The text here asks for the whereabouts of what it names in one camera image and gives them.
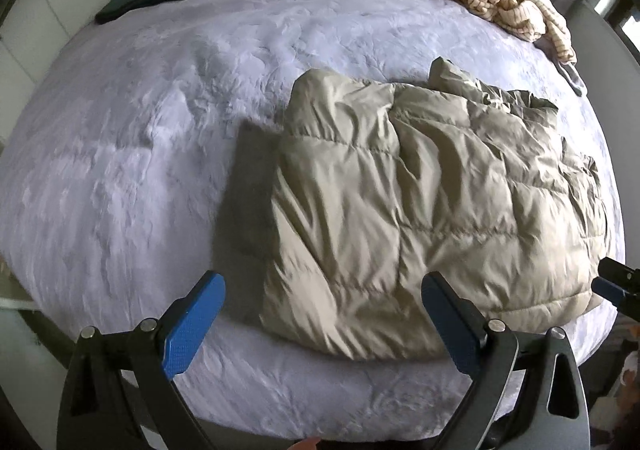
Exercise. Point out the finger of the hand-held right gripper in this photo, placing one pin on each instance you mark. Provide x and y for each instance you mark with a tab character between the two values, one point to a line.
607	290
622	270

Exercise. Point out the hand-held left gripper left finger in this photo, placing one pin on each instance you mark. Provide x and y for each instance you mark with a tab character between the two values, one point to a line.
195	320

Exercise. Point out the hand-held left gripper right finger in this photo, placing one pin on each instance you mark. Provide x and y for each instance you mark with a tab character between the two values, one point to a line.
450	325

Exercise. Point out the bed with lavender quilt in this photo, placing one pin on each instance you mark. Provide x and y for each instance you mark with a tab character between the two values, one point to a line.
175	129

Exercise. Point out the beige puffer jacket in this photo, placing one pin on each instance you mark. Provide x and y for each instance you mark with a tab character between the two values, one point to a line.
425	210

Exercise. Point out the person's left hand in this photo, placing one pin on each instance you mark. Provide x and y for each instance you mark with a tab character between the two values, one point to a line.
306	444

